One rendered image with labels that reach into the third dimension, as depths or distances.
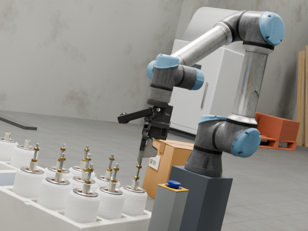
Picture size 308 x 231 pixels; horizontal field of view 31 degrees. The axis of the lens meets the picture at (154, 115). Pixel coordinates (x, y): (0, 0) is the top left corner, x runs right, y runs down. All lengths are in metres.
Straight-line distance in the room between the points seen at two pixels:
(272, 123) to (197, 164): 5.60
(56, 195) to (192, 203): 0.63
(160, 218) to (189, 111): 4.61
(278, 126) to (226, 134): 5.61
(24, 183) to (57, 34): 3.88
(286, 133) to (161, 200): 6.21
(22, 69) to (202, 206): 3.52
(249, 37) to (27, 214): 0.99
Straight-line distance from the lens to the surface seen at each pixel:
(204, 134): 2.13
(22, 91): 5.40
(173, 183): 1.67
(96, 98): 6.06
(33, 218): 1.70
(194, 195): 2.12
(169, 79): 1.76
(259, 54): 2.04
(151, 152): 1.78
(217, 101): 6.22
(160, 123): 1.76
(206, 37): 2.05
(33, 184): 1.77
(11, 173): 2.06
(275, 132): 7.67
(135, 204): 1.80
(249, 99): 2.04
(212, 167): 2.14
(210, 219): 2.18
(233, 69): 6.38
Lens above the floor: 0.64
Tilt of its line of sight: 4 degrees down
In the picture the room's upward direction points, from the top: 13 degrees clockwise
